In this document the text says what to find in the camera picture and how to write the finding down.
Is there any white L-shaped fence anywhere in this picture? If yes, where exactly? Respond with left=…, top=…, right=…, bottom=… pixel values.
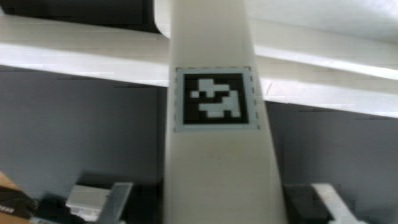
left=0, top=13, right=398, bottom=119

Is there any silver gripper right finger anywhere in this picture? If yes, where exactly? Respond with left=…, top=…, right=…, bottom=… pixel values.
left=283, top=183, right=367, bottom=224

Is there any white desk top tray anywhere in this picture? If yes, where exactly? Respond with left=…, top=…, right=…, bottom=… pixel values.
left=154, top=0, right=398, bottom=80

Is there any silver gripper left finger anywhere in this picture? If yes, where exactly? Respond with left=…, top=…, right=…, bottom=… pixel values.
left=65, top=182, right=132, bottom=224

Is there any white desk leg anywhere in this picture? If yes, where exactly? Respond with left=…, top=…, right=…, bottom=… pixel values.
left=163, top=0, right=287, bottom=224

